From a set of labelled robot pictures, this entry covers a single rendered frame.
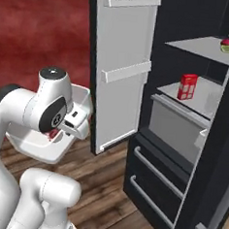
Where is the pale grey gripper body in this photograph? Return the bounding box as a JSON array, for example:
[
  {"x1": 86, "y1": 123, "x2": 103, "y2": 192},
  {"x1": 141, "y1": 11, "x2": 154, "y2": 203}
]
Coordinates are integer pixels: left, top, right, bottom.
[{"x1": 57, "y1": 115, "x2": 92, "y2": 142}]

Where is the white tupperware container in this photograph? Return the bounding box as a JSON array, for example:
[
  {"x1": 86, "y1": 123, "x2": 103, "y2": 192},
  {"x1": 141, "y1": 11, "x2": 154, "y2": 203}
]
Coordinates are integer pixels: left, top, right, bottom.
[{"x1": 3, "y1": 78, "x2": 95, "y2": 168}]

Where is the fridge door with white lining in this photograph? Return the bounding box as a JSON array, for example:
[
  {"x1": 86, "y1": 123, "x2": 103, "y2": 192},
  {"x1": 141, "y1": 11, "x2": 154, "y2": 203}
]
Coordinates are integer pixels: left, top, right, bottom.
[{"x1": 77, "y1": 0, "x2": 162, "y2": 160}]

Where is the grey fridge shelf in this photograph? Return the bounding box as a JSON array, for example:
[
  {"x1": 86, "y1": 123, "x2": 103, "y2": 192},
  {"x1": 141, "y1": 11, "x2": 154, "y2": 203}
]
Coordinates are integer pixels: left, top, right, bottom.
[
  {"x1": 153, "y1": 72, "x2": 226, "y2": 122},
  {"x1": 162, "y1": 31, "x2": 229, "y2": 67}
]

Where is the black fridge door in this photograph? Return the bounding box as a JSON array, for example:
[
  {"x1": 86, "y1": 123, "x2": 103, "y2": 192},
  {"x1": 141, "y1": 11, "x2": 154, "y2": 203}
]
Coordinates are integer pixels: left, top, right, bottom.
[{"x1": 170, "y1": 26, "x2": 229, "y2": 229}]

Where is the black fridge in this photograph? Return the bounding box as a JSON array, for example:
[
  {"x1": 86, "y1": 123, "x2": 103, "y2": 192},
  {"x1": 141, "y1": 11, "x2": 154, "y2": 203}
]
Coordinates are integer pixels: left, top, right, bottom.
[{"x1": 119, "y1": 0, "x2": 229, "y2": 229}]

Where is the red food piece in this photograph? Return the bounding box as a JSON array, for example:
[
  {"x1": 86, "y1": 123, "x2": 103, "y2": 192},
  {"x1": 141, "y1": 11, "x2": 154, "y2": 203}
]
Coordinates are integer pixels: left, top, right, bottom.
[{"x1": 47, "y1": 128, "x2": 62, "y2": 144}]

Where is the black freezer drawer front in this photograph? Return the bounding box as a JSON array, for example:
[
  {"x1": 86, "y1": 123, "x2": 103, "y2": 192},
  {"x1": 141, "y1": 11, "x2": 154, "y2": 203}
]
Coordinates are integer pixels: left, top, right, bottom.
[
  {"x1": 119, "y1": 162, "x2": 183, "y2": 229},
  {"x1": 124, "y1": 133, "x2": 198, "y2": 205}
]

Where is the grey crisper drawer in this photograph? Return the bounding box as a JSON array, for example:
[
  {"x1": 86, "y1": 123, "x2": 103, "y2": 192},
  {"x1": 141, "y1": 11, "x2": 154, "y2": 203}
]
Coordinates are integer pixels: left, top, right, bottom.
[{"x1": 145, "y1": 92, "x2": 214, "y2": 167}]

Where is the red carton box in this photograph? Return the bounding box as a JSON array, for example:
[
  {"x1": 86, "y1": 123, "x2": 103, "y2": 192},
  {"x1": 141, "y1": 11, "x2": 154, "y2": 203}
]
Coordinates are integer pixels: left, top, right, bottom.
[{"x1": 176, "y1": 72, "x2": 200, "y2": 103}]

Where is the grey freezer drawer handle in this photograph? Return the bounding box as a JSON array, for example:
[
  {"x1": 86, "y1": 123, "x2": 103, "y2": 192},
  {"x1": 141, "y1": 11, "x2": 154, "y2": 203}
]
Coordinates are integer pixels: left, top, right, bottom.
[
  {"x1": 129, "y1": 146, "x2": 188, "y2": 201},
  {"x1": 125, "y1": 174, "x2": 179, "y2": 229}
]

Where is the grey fridge door handle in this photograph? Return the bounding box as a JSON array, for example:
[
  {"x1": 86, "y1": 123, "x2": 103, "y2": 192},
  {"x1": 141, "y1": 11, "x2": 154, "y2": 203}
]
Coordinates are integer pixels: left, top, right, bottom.
[{"x1": 194, "y1": 178, "x2": 229, "y2": 229}]

